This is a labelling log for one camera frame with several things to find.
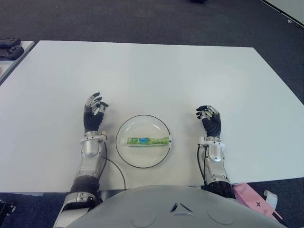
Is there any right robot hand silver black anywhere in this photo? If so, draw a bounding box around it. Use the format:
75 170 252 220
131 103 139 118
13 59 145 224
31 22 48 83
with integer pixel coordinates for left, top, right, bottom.
195 105 222 138

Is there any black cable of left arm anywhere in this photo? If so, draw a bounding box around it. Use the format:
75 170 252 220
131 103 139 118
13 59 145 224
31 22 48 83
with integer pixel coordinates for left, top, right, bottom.
101 140 126 190

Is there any black game controller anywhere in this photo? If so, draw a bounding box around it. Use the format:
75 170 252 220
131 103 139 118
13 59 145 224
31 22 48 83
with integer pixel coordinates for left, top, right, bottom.
0 46 24 60
0 36 21 47

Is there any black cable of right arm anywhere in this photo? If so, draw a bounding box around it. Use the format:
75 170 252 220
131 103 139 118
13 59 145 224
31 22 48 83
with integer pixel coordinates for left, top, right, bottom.
197 146 207 188

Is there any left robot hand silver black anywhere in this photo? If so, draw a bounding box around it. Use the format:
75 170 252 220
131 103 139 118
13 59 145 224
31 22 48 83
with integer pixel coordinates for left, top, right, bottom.
83 92 110 133

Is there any white paper tag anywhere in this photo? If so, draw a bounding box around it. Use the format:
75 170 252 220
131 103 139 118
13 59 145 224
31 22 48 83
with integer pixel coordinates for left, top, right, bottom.
263 190 278 211

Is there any pink cardboard box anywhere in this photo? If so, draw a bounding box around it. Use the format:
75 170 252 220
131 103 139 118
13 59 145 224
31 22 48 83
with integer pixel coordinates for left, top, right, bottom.
231 184 284 220

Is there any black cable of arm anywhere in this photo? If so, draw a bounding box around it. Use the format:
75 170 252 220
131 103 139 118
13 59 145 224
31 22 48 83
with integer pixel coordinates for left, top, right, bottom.
197 146 207 188
101 140 126 190

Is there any grey robot torso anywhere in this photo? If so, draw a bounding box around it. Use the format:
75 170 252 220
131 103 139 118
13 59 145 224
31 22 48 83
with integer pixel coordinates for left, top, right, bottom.
71 184 288 228

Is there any white plate with black rim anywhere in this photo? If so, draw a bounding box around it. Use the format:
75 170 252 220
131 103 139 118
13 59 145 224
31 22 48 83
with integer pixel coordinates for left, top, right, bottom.
115 114 172 170

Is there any white side table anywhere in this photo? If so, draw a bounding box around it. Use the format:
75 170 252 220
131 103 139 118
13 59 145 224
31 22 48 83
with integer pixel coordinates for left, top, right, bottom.
0 40 36 85

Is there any green white toothpaste tube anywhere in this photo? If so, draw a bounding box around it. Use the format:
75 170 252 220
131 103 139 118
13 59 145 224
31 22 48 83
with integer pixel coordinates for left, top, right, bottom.
120 136 173 148

